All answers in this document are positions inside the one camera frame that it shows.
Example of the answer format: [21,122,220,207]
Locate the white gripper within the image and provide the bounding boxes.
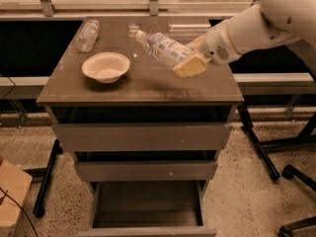
[173,20,241,78]

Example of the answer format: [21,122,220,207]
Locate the white blue labelled plastic bottle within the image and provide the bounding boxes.
[135,31,194,68]

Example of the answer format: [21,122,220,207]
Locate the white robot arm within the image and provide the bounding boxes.
[173,0,316,77]

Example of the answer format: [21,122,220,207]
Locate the grey drawer cabinet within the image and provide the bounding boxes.
[36,15,245,196]

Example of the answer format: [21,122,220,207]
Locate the clear crumpled plastic bottle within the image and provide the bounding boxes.
[75,20,100,52]

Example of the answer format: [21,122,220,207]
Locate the grey middle drawer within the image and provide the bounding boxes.
[74,161,217,182]

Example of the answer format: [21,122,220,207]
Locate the grey top drawer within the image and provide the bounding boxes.
[53,123,231,152]

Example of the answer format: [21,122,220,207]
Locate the grey open bottom drawer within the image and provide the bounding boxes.
[78,181,216,237]

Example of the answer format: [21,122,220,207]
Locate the white paper bowl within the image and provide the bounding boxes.
[82,52,130,84]

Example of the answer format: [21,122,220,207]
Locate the black office chair base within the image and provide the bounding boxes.
[276,164,316,237]

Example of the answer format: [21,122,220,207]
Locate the cardboard box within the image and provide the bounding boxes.
[0,160,32,237]

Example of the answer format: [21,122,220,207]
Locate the black left stand leg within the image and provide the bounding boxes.
[33,139,63,218]

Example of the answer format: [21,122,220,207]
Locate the black right stand frame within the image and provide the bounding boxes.
[237,104,316,181]

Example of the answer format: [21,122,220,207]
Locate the black cable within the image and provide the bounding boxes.
[0,187,40,237]

